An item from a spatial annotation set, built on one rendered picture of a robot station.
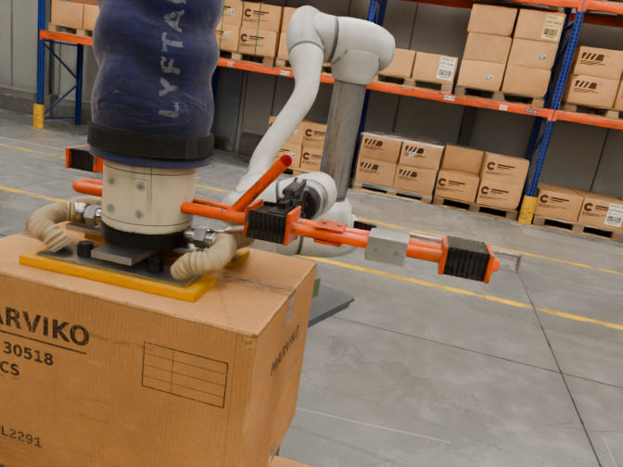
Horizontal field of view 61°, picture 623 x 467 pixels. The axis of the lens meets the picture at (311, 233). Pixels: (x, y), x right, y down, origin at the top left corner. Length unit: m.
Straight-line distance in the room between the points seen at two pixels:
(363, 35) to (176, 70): 0.80
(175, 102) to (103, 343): 0.42
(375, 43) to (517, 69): 6.52
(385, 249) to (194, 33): 0.49
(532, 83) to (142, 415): 7.54
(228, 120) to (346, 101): 8.44
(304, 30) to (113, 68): 0.75
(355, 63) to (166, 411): 1.10
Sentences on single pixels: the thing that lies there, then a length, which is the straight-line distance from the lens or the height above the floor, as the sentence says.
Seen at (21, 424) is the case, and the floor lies 0.78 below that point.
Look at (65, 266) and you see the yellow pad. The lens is 1.03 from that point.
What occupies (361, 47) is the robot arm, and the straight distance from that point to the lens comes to 1.63.
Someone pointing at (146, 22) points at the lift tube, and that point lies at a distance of 0.95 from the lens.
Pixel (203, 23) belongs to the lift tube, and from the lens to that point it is 0.99.
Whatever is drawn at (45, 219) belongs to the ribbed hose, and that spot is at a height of 1.15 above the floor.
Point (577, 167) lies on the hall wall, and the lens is 9.62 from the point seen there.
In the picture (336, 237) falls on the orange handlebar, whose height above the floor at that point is 1.21.
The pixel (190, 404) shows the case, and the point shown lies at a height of 0.92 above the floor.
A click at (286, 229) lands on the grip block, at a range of 0.94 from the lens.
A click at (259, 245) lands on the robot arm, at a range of 1.71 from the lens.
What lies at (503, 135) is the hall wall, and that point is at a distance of 9.40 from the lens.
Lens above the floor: 1.46
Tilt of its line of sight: 16 degrees down
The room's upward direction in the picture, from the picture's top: 9 degrees clockwise
